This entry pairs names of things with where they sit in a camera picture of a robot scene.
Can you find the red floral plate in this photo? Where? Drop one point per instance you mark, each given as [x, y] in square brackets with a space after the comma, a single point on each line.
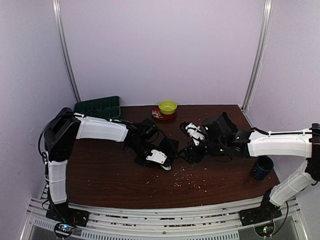
[157, 114]

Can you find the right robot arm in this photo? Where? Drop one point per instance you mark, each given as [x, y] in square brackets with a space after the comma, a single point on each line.
[221, 138]

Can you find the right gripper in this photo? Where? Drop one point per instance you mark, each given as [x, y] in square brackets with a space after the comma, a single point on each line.
[191, 153]

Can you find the right controller board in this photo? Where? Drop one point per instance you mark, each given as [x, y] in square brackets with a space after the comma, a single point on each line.
[264, 230]

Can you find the dark blue mug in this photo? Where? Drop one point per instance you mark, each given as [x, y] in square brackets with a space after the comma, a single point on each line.
[262, 167]

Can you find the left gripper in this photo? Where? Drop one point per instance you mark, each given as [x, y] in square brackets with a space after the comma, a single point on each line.
[138, 161]

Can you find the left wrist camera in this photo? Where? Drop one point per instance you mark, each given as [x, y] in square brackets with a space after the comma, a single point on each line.
[148, 129]

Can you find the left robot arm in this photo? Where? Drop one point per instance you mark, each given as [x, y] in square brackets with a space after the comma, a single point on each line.
[60, 134]

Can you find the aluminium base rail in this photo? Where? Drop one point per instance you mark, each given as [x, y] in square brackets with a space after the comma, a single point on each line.
[208, 222]

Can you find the controller board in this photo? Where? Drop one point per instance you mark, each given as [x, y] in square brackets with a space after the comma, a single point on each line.
[264, 230]
[63, 230]

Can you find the left controller board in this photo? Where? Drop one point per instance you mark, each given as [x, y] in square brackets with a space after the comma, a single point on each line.
[63, 230]

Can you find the black underwear white trim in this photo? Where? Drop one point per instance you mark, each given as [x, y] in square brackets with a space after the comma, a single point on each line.
[169, 147]

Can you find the black underwear beige waistband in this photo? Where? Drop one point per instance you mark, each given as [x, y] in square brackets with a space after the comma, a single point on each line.
[227, 122]

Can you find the aluminium frame post right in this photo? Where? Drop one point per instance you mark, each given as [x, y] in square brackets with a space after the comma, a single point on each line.
[257, 63]

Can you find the lime green plastic bowl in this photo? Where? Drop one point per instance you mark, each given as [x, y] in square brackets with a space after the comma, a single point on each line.
[167, 107]

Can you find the green plastic divider tray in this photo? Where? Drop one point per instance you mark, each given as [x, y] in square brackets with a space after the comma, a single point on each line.
[105, 108]

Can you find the aluminium frame post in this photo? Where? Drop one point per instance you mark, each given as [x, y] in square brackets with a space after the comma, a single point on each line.
[257, 63]
[64, 48]

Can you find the aluminium frame post left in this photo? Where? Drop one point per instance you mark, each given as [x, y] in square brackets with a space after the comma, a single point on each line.
[64, 48]

